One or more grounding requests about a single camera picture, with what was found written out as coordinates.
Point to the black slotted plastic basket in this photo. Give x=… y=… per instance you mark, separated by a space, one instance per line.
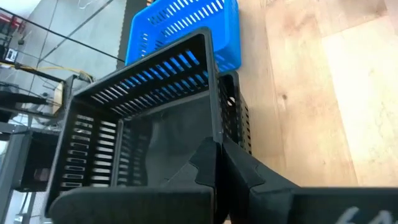
x=224 y=118
x=174 y=133

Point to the grey metal frame leg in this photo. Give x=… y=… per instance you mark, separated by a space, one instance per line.
x=9 y=161

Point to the light wooden block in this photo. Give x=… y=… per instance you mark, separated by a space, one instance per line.
x=58 y=98

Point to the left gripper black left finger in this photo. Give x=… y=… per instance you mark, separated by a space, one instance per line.
x=140 y=205

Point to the black box under table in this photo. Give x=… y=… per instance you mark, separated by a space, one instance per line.
x=28 y=155

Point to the blue slotted plastic basket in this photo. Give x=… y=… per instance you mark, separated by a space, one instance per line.
x=225 y=31

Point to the small white device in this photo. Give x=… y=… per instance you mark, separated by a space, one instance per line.
x=11 y=55

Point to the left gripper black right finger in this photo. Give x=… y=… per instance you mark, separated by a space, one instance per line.
x=280 y=205

